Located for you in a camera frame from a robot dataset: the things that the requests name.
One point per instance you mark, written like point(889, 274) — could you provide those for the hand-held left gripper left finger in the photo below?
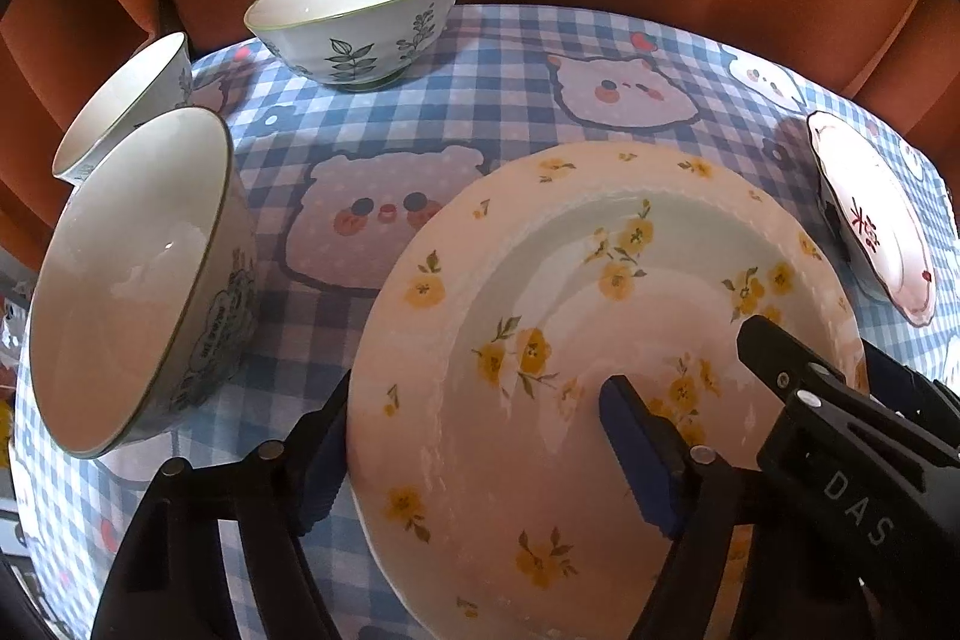
point(324, 475)

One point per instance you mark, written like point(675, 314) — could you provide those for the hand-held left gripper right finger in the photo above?
point(637, 452)

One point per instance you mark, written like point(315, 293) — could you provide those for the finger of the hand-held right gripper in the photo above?
point(889, 379)
point(840, 452)

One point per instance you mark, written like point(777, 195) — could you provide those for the yellow floral white plate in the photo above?
point(525, 280)

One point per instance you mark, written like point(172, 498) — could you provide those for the large white cloud print bowl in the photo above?
point(127, 280)

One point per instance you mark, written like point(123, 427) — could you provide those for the pink scalloped red flower plate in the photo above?
point(877, 212)

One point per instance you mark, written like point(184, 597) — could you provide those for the blue checked bear print tablecloth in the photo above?
point(487, 85)

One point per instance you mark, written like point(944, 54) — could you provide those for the small white bowl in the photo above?
point(127, 100)

